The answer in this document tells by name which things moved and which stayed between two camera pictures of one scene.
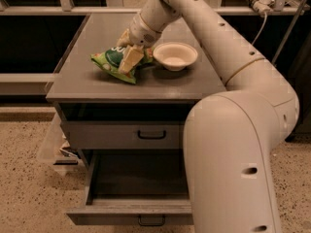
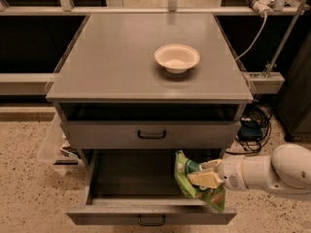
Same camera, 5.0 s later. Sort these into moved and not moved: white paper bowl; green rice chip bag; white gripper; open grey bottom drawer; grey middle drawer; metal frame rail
Moved: green rice chip bag; white gripper
Not moved: grey middle drawer; metal frame rail; open grey bottom drawer; white paper bowl
